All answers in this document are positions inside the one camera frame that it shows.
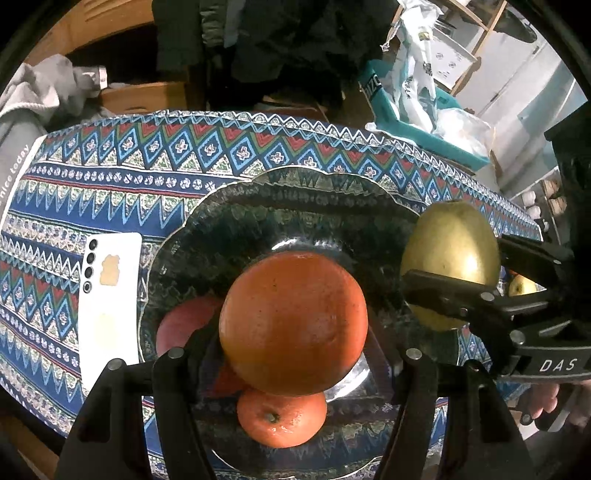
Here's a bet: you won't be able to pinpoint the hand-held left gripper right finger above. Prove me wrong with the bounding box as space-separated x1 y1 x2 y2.
369 346 539 480

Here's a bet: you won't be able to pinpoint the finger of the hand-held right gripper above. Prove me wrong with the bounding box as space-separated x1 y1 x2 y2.
401 269 550 346
498 234 575 296

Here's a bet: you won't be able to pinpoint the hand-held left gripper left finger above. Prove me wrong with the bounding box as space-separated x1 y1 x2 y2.
54 318 241 480

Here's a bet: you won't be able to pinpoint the yellow-green pear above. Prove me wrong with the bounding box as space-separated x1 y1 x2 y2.
400 200 502 333

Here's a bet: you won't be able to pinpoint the red apple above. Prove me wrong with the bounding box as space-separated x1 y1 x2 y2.
156 295 227 358

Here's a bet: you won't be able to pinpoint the large orange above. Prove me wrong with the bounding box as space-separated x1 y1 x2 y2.
219 251 369 398

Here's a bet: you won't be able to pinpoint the medium orange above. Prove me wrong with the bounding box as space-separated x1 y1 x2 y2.
236 388 328 449

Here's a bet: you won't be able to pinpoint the dark glass plate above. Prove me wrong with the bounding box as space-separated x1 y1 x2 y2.
137 166 462 480

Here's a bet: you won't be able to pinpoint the person's right hand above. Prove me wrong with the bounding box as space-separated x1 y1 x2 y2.
512 379 591 430

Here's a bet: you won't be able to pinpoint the small yellow pear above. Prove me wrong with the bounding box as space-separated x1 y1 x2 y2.
508 274 539 297

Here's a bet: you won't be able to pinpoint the white smartphone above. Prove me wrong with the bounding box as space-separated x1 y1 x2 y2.
78 232 143 393

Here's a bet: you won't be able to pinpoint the clear plastic bags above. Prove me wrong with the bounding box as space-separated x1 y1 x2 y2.
431 107 495 158

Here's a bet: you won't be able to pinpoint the teal plastic crate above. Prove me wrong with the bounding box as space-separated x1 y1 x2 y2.
359 60 491 169

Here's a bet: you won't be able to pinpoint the blue patterned tablecloth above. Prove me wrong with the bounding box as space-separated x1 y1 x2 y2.
0 109 543 480

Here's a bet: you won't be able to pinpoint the white rice bag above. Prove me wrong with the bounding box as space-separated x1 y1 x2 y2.
381 0 446 134

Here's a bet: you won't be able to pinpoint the flat cardboard box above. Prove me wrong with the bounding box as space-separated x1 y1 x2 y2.
261 92 331 121

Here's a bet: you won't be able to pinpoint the wooden shelf rack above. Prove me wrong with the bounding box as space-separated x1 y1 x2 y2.
434 0 513 95

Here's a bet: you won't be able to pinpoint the wooden box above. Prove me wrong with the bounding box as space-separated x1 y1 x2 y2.
99 80 188 115

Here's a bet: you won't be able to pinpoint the grey printed cloth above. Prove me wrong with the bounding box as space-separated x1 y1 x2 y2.
0 111 47 222

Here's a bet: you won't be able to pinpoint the black jacket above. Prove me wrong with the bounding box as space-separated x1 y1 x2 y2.
151 0 402 109

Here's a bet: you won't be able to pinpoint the pile of grey clothes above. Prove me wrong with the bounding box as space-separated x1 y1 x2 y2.
0 53 116 139

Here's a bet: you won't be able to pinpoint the wooden louvered wardrobe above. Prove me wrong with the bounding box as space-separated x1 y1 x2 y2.
21 0 158 61

